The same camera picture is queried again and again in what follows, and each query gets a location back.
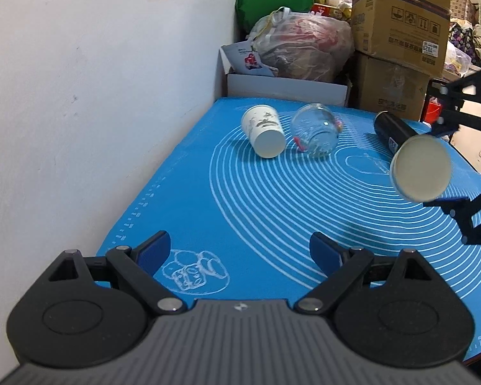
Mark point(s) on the clear glass jar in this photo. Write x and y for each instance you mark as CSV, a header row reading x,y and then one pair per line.
x,y
316,132

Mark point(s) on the plain paper cup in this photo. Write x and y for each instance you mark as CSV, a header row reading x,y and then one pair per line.
x,y
421,168

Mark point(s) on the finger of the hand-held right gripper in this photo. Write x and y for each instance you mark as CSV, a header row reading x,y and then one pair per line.
x,y
451,93
467,218

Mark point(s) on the white paper bag red print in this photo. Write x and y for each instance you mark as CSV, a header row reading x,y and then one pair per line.
x,y
240,58

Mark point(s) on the white printed paper cup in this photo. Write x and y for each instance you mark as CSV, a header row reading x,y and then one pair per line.
x,y
263,130

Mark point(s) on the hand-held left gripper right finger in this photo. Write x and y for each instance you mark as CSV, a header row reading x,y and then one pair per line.
x,y
324,256

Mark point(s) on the white cardboard box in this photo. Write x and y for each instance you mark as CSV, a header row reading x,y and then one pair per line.
x,y
288,90

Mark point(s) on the small brown cardboard box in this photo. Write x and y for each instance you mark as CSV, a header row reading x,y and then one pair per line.
x,y
389,88

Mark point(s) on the yellow snack packets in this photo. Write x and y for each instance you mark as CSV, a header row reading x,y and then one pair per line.
x,y
332,5

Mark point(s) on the large brown cardboard box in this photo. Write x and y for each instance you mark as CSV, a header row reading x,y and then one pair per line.
x,y
401,16

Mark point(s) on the patterned brown box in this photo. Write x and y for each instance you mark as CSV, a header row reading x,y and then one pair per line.
x,y
464,7

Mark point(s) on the clear plastic bag red contents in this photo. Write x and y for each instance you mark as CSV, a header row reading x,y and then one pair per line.
x,y
304,46

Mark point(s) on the black cylindrical cup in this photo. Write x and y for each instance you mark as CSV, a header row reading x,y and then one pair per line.
x,y
393,129

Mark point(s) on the blue silicone mat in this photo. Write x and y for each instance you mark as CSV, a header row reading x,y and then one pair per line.
x,y
244,208

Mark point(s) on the floral cloth bag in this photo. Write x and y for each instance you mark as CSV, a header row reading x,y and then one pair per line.
x,y
461,38

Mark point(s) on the red plastic container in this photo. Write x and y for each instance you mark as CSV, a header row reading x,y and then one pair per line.
x,y
433,109

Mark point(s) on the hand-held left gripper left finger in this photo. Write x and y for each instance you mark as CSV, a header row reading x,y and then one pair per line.
x,y
157,253

